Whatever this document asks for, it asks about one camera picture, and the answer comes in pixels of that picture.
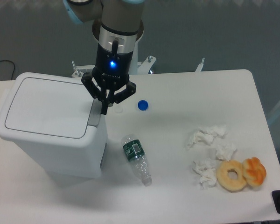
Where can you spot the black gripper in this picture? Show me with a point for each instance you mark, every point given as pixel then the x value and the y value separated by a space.
pixel 111 72

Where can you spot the white plastic trash can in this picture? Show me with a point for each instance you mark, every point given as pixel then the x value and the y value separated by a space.
pixel 56 122

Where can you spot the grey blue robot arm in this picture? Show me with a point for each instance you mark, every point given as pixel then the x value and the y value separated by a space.
pixel 120 21

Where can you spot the white bottle cap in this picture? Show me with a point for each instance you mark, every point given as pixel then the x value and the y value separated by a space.
pixel 118 109

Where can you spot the blue bottle cap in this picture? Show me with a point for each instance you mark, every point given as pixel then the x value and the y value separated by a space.
pixel 143 105

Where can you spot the clear plastic bottle green label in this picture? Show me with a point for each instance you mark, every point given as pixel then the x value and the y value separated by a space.
pixel 136 157

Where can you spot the crumpled white tissue top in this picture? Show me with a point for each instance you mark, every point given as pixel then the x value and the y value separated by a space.
pixel 206 135

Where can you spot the crumpled white tissue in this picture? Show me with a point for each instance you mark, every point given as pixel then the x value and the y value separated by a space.
pixel 225 152
pixel 206 135
pixel 206 169

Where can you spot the crumpled white tissue bottom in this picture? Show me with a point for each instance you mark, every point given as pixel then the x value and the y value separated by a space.
pixel 206 169

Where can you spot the crumpled white tissue middle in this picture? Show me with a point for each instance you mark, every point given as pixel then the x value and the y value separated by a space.
pixel 225 152

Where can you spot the orange twisted bread roll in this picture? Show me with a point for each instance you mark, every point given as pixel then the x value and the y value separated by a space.
pixel 254 172

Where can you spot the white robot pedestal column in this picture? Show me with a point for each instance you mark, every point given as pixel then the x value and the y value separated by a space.
pixel 133 70

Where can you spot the white base frame with bolts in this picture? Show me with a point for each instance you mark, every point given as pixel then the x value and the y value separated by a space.
pixel 144 67

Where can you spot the ring doughnut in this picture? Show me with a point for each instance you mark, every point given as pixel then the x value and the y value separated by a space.
pixel 230 175

